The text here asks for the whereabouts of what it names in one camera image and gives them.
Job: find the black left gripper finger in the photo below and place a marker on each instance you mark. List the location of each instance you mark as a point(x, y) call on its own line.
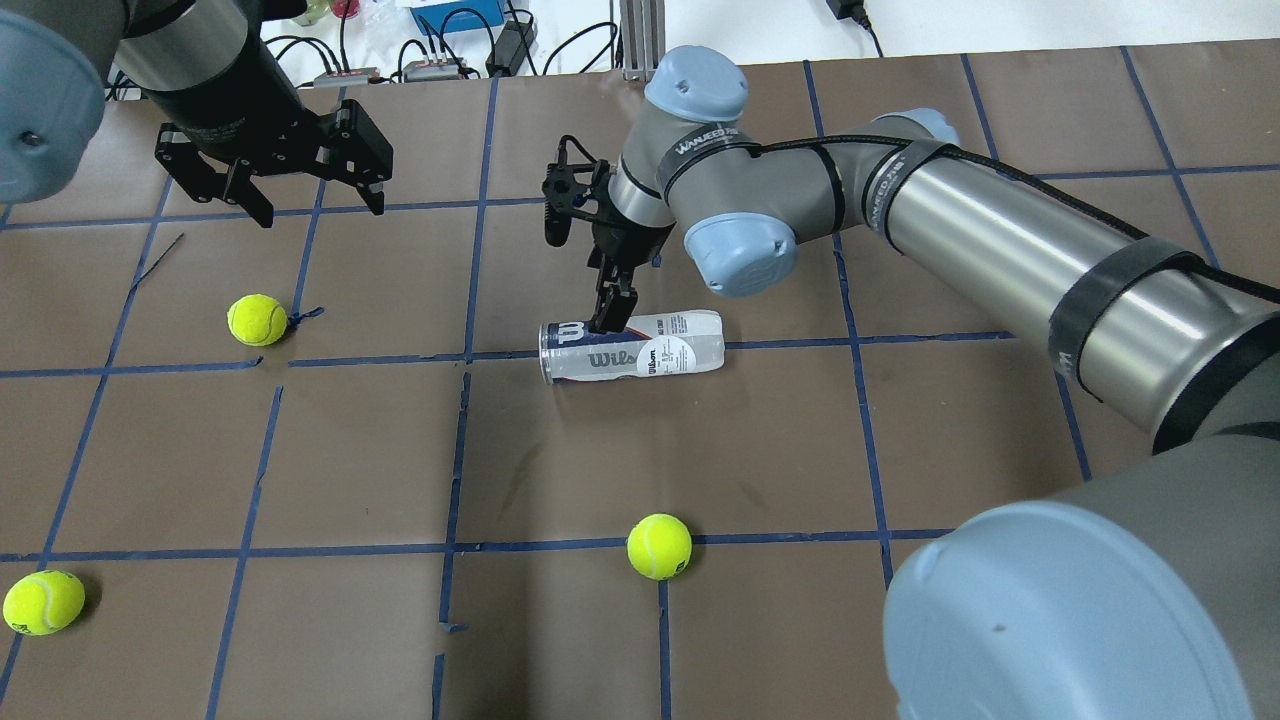
point(373, 195)
point(253, 202)

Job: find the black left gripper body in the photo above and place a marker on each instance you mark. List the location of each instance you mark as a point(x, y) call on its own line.
point(232, 102)

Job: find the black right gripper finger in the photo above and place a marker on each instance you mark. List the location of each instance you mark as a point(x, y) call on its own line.
point(616, 299)

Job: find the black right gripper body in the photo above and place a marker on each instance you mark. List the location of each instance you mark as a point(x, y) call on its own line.
point(622, 243)

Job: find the clear tennis ball can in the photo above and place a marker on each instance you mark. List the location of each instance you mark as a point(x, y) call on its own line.
point(689, 342)

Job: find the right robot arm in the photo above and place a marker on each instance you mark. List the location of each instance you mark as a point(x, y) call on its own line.
point(1149, 594)

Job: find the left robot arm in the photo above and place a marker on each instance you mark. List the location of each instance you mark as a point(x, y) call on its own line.
point(57, 57)

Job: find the tennis ball on loose tape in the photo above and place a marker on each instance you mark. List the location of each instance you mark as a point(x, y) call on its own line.
point(257, 320)

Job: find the tennis ball near centre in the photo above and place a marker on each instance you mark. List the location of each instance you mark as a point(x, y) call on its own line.
point(659, 547)

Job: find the tennis ball far corner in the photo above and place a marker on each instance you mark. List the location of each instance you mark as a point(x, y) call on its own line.
point(44, 602)

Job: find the grey orange hub upper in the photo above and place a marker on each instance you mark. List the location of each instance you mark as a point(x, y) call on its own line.
point(359, 76)

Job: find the grey orange hub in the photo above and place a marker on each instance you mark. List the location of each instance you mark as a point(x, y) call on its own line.
point(434, 70)
point(359, 76)

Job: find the grey orange hub lower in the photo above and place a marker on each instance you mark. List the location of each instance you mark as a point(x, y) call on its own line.
point(434, 70)

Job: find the blue white cardboard box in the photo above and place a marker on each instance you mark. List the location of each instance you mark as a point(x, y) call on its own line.
point(429, 16)

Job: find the black power adapter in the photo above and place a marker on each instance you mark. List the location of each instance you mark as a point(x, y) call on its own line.
point(512, 49)

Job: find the brown paper table cover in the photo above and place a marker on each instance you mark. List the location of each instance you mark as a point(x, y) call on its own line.
point(389, 514)

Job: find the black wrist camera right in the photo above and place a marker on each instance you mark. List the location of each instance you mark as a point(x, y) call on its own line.
point(573, 178)

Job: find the aluminium frame post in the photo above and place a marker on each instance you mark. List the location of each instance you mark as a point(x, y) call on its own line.
point(643, 37)

